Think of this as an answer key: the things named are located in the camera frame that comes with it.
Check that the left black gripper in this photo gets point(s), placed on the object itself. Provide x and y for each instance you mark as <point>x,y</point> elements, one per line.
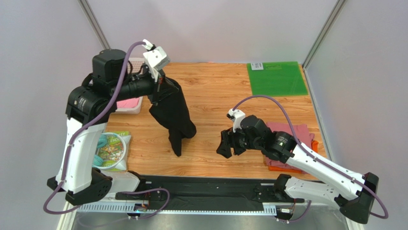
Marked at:
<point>166,88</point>

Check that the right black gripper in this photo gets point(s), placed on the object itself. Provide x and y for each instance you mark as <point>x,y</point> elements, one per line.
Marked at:
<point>231,140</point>

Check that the black floral t shirt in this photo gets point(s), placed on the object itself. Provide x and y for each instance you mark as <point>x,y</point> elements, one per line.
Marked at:
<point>173,114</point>

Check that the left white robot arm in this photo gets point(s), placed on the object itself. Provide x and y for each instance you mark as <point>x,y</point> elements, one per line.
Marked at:
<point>88,109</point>

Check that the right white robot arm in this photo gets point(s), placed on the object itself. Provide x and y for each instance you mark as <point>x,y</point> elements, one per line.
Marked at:
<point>351,192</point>

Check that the light pink shirt in basket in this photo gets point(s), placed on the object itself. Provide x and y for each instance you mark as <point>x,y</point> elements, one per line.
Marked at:
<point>128,104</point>

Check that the white label sticker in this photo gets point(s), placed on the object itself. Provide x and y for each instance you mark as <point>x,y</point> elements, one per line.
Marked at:
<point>256,66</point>

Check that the green cutting mat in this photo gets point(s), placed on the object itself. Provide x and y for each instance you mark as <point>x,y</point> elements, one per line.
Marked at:
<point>278,79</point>

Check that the green snack bowl package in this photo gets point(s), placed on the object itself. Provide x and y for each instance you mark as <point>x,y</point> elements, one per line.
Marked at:
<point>112,151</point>

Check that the folded orange t shirt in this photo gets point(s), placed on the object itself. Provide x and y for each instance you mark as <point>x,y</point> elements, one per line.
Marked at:
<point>280,167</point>

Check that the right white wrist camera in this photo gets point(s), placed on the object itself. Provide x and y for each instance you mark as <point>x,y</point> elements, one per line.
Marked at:
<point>236,116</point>

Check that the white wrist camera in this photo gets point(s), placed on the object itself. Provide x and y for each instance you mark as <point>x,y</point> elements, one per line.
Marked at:
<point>236,116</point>
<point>156,59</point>

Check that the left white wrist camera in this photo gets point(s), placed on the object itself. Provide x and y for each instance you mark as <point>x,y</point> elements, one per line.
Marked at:
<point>156,59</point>

